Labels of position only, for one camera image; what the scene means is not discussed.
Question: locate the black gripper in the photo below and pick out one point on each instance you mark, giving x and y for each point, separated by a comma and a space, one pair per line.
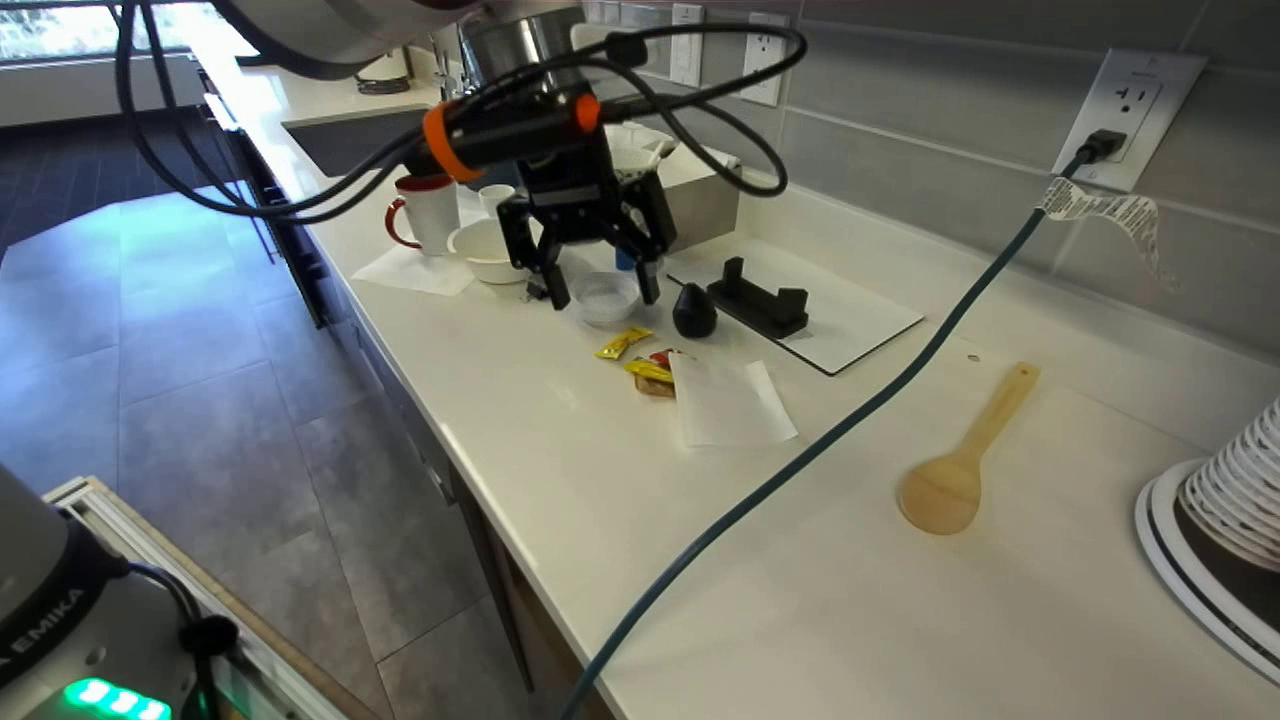
573, 186

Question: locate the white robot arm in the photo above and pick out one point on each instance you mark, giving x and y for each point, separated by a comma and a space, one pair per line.
332, 20

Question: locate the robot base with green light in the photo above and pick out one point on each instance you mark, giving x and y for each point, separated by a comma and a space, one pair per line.
54, 625

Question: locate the small yellow sauce packet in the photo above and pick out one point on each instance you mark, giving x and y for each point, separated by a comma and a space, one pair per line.
622, 342

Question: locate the red sauce packet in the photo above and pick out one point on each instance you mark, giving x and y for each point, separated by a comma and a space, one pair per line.
662, 357

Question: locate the long yellow sauce packet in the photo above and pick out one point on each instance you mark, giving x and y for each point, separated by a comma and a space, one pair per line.
651, 370

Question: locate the small blue tube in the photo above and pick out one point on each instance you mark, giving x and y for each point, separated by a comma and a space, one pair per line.
627, 258

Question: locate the black round gadget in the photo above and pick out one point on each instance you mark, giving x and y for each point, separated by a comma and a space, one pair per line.
693, 312

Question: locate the red and white mug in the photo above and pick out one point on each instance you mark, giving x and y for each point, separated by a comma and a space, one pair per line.
431, 220

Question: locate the black phone holder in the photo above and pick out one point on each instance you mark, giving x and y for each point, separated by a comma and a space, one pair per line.
762, 307

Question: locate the dark kitchen sink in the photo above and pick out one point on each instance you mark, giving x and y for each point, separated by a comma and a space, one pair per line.
354, 144

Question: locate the white kettle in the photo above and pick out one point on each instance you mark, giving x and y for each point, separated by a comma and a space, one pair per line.
384, 74

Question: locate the white board with black edge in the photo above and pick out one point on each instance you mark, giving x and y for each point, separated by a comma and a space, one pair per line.
852, 312

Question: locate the dark cabinet fronts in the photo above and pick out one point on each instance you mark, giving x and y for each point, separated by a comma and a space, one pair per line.
305, 266

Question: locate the wooden spoon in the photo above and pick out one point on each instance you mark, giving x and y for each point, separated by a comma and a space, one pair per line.
947, 489

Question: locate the black power plug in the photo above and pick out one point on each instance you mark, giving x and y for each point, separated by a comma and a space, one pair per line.
1096, 144

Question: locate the clear tape strip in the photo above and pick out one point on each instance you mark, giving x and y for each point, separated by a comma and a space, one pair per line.
1113, 212

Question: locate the stack of white plates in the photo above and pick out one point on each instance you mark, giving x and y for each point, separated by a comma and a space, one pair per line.
1184, 567

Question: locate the black wrist camera orange bands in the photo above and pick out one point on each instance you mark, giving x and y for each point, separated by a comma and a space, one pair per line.
514, 126

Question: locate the white light switch plate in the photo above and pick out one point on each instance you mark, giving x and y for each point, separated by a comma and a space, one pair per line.
684, 54

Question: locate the white cart frame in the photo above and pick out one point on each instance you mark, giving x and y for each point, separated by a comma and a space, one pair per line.
253, 640

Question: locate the white wall outlet with plug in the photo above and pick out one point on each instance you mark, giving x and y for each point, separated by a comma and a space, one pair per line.
1148, 92

